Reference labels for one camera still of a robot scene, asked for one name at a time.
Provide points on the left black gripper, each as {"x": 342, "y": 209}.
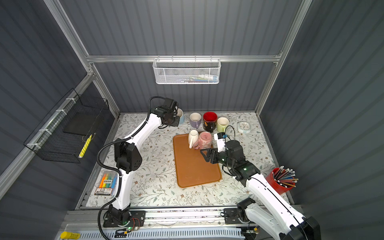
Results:
{"x": 175, "y": 123}

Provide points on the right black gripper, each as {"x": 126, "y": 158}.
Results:
{"x": 213, "y": 151}

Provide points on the highlighter marker pack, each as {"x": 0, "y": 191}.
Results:
{"x": 106, "y": 186}

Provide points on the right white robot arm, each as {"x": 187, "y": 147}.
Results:
{"x": 278, "y": 219}

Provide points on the black wire basket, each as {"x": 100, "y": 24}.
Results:
{"x": 64, "y": 134}

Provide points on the light blue mug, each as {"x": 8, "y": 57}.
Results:
{"x": 181, "y": 116}

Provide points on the yellow marker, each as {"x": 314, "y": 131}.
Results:
{"x": 70, "y": 236}

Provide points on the purple mug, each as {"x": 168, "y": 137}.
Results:
{"x": 195, "y": 120}

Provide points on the white wire basket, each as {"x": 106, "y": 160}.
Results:
{"x": 187, "y": 71}

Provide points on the light green mug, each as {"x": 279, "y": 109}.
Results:
{"x": 222, "y": 124}

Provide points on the white mug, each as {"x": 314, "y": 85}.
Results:
{"x": 193, "y": 138}

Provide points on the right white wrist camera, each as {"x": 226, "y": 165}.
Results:
{"x": 220, "y": 139}

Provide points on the red pencil cup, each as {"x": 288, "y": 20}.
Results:
{"x": 282, "y": 179}

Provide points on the white ribbed cable duct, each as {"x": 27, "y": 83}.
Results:
{"x": 220, "y": 233}

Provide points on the orange plastic tray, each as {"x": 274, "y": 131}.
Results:
{"x": 191, "y": 167}

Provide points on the pink mug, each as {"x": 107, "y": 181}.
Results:
{"x": 204, "y": 141}

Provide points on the black mug red inside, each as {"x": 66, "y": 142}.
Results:
{"x": 209, "y": 121}

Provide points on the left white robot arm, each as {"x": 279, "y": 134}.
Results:
{"x": 128, "y": 159}

